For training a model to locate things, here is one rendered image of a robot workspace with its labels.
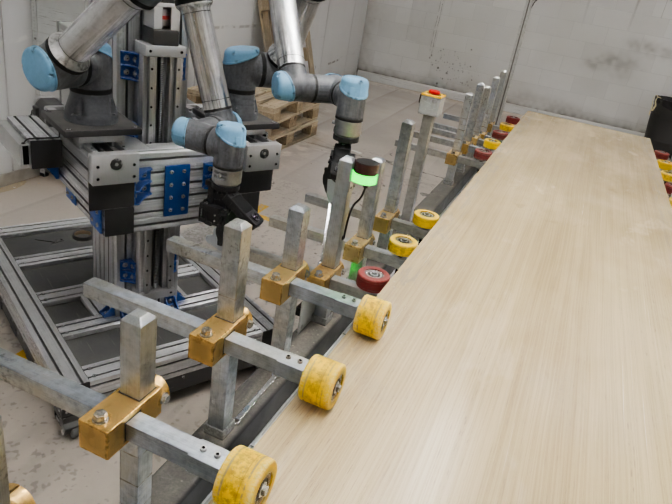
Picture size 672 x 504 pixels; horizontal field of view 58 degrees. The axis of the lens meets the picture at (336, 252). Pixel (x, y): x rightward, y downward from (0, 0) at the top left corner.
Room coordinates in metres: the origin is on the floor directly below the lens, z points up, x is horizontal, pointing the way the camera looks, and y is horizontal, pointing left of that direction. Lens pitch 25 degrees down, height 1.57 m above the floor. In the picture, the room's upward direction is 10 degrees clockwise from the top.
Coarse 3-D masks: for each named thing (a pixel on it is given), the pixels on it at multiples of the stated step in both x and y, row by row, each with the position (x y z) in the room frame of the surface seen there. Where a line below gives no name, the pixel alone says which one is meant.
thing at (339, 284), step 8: (256, 248) 1.44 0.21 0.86; (256, 256) 1.41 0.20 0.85; (264, 256) 1.40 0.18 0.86; (272, 256) 1.41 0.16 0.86; (280, 256) 1.42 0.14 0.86; (264, 264) 1.40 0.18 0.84; (272, 264) 1.39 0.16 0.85; (336, 280) 1.34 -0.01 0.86; (344, 280) 1.35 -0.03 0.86; (336, 288) 1.33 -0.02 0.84; (344, 288) 1.33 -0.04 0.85; (352, 288) 1.32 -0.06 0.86; (352, 296) 1.32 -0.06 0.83; (360, 296) 1.31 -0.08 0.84
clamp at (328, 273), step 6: (342, 264) 1.42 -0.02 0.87; (312, 270) 1.35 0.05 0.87; (324, 270) 1.36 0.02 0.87; (330, 270) 1.37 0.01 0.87; (336, 270) 1.38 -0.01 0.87; (342, 270) 1.42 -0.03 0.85; (312, 276) 1.32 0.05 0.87; (324, 276) 1.33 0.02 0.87; (330, 276) 1.34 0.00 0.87; (312, 282) 1.32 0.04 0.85; (318, 282) 1.31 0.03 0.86; (324, 282) 1.31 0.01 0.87
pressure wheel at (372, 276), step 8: (360, 272) 1.31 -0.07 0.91; (368, 272) 1.33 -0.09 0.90; (376, 272) 1.32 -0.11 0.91; (384, 272) 1.34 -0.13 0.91; (360, 280) 1.30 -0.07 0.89; (368, 280) 1.28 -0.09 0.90; (376, 280) 1.29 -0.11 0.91; (384, 280) 1.29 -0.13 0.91; (360, 288) 1.29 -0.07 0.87; (368, 288) 1.28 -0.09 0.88; (376, 288) 1.28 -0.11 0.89
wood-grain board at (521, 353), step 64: (576, 128) 3.71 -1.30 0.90; (512, 192) 2.20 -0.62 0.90; (576, 192) 2.35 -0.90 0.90; (640, 192) 2.52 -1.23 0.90; (448, 256) 1.51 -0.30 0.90; (512, 256) 1.59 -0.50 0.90; (576, 256) 1.67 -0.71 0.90; (640, 256) 1.77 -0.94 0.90; (448, 320) 1.17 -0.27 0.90; (512, 320) 1.22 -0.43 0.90; (576, 320) 1.27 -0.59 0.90; (640, 320) 1.33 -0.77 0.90; (384, 384) 0.90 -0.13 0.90; (448, 384) 0.93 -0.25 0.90; (512, 384) 0.97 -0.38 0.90; (576, 384) 1.01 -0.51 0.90; (640, 384) 1.05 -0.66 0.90; (256, 448) 0.69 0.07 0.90; (320, 448) 0.71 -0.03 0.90; (384, 448) 0.74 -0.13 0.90; (448, 448) 0.76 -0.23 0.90; (512, 448) 0.79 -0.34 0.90; (576, 448) 0.82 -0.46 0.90; (640, 448) 0.84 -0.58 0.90
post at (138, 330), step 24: (144, 312) 0.70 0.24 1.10; (120, 336) 0.68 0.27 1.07; (144, 336) 0.68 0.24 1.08; (120, 360) 0.68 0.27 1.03; (144, 360) 0.68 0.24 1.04; (120, 384) 0.68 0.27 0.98; (144, 384) 0.68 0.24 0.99; (120, 456) 0.68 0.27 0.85; (144, 456) 0.68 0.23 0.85; (120, 480) 0.68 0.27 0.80; (144, 480) 0.68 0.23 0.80
